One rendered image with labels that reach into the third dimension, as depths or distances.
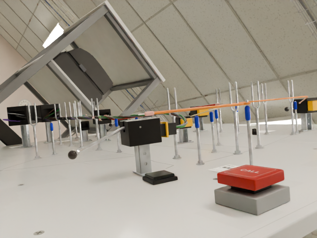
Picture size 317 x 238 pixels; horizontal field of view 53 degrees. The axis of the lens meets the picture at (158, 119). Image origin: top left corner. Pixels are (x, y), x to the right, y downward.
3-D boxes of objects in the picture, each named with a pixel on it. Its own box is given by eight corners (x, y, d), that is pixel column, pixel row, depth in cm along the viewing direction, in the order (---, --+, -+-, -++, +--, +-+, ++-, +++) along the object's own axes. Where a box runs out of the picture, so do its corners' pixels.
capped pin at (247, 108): (245, 173, 46) (239, 100, 46) (249, 171, 48) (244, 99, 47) (254, 174, 45) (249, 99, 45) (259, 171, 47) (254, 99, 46)
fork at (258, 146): (265, 147, 66) (261, 80, 66) (260, 148, 65) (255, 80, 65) (258, 147, 68) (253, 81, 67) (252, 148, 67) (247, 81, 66)
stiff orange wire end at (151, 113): (136, 116, 40) (136, 112, 40) (247, 105, 47) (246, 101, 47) (139, 116, 39) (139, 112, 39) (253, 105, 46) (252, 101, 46)
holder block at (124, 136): (121, 144, 53) (119, 121, 53) (151, 140, 55) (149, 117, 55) (129, 147, 49) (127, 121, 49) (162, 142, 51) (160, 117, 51)
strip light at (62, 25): (57, 22, 504) (61, 20, 508) (41, 45, 613) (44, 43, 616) (65, 31, 510) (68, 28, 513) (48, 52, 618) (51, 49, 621)
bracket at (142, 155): (132, 172, 54) (129, 143, 54) (145, 169, 55) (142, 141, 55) (143, 177, 50) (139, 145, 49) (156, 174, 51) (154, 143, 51)
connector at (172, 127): (144, 136, 54) (143, 124, 54) (168, 133, 56) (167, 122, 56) (153, 137, 51) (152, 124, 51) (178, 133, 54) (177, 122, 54)
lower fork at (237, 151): (245, 153, 62) (239, 81, 61) (238, 155, 61) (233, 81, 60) (237, 152, 64) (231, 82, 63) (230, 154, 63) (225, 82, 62)
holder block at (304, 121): (293, 128, 97) (290, 98, 97) (321, 130, 86) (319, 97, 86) (280, 129, 96) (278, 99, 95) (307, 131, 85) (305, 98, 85)
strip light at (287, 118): (305, 119, 328) (308, 114, 331) (221, 127, 436) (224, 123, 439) (313, 130, 333) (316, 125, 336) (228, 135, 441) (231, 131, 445)
